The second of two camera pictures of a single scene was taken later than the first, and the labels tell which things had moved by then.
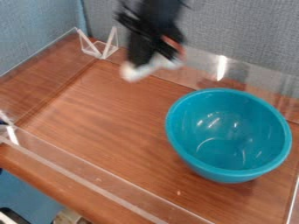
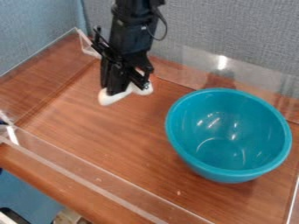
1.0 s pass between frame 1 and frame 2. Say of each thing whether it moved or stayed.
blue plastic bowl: stayed
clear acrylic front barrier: stayed
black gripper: moved
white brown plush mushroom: moved
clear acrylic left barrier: stayed
